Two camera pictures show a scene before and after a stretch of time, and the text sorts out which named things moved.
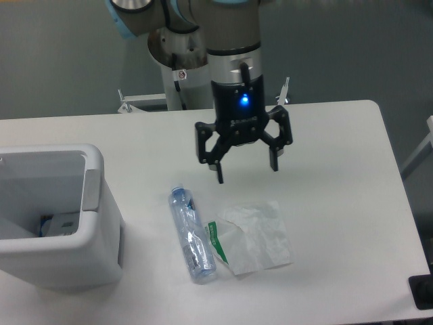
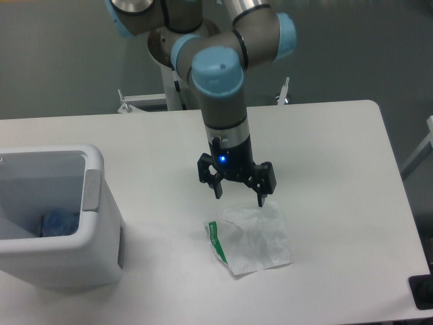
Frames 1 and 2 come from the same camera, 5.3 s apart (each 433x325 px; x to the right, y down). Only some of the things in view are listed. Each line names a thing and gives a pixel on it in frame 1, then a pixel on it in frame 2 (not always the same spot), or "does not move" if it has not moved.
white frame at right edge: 427,140 does not move
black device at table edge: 421,287 does not move
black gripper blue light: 241,120 → 235,162
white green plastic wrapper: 250,237 does not move
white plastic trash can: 59,227 does not move
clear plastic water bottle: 193,235 → 53,219
